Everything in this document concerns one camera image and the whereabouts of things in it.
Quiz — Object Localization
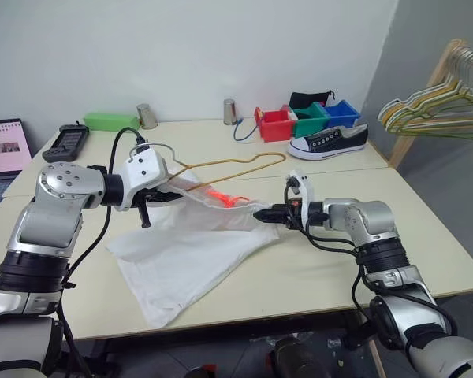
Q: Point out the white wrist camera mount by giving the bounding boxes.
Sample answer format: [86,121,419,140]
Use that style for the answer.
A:
[115,146,171,213]
[286,169,315,232]

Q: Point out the upturned metal cup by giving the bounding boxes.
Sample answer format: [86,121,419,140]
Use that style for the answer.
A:
[222,98,239,126]
[136,103,159,130]

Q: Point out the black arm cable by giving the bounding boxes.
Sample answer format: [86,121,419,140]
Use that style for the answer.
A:
[283,176,458,335]
[61,127,147,378]

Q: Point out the yellow wire hanger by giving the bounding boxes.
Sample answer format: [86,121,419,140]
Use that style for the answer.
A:
[128,142,287,195]

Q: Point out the green rectangular box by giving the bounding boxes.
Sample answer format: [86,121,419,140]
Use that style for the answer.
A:
[82,112,140,130]

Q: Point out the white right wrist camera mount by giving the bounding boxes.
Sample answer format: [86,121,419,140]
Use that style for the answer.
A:
[286,169,315,232]

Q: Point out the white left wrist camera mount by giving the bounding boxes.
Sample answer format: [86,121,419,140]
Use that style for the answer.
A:
[115,146,171,213]

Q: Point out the dark rounded shape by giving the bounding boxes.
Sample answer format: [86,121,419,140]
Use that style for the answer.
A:
[268,336,322,378]

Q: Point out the black handheld controller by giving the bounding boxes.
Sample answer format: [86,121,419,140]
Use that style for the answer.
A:
[42,124,91,162]

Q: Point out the green wire hanger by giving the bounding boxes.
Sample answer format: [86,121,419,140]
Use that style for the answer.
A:
[389,120,473,142]

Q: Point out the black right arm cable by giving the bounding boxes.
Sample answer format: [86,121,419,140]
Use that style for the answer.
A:
[283,176,458,335]

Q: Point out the blue plastic bin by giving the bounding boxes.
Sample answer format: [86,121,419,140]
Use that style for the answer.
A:
[318,100,361,129]

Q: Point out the wooden clothes rack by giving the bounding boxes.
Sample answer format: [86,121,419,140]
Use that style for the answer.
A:
[388,38,473,166]

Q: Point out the black drawstring pouch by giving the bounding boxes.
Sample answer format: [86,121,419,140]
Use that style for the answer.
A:
[289,90,336,109]

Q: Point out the green plastic bin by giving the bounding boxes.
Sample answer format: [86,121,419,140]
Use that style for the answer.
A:
[281,102,330,138]

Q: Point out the black canvas sneaker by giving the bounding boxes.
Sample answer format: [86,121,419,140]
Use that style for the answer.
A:
[287,124,370,161]

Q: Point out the red plastic bin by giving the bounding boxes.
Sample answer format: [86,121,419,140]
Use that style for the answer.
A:
[254,108,296,142]

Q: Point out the bundle of coloured hangers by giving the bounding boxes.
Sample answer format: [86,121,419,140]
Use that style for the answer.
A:
[384,80,473,134]

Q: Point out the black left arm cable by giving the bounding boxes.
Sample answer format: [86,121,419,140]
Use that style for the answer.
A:
[61,127,147,378]

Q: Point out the open laptop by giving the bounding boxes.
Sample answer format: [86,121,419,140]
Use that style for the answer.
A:
[0,119,35,222]

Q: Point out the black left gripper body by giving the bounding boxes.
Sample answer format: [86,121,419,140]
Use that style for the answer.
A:
[136,188,162,210]

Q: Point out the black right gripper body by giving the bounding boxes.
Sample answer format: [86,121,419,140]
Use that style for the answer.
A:
[274,200,304,232]

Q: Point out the white wire hanger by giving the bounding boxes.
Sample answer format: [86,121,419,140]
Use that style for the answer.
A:
[377,76,473,124]

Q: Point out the blue cable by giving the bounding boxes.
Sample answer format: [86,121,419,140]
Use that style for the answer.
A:
[233,118,261,142]

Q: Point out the white shorts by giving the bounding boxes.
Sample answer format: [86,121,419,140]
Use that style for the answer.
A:
[104,167,279,329]

